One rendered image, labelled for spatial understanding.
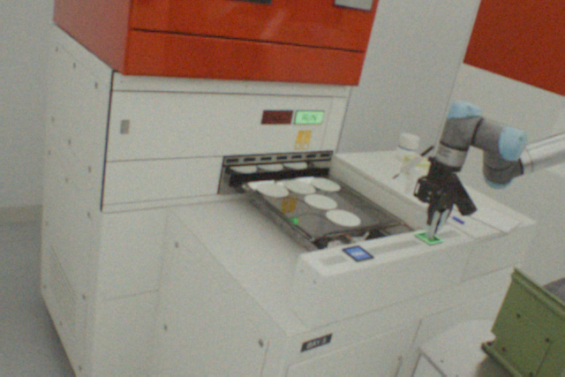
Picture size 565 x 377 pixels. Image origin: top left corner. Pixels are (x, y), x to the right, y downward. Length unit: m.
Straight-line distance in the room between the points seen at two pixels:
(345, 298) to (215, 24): 0.76
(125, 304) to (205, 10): 0.92
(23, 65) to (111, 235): 1.49
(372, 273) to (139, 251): 0.74
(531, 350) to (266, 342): 0.58
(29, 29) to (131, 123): 1.49
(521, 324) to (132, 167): 1.05
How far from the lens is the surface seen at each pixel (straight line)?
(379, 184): 1.76
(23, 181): 3.12
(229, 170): 1.66
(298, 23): 1.59
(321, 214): 1.57
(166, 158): 1.56
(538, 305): 1.26
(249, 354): 1.35
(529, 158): 1.43
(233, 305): 1.36
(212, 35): 1.46
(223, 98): 1.57
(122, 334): 1.84
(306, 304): 1.22
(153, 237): 1.66
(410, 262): 1.36
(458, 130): 1.33
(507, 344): 1.33
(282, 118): 1.71
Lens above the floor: 1.54
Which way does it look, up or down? 20 degrees down
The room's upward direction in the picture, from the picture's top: 12 degrees clockwise
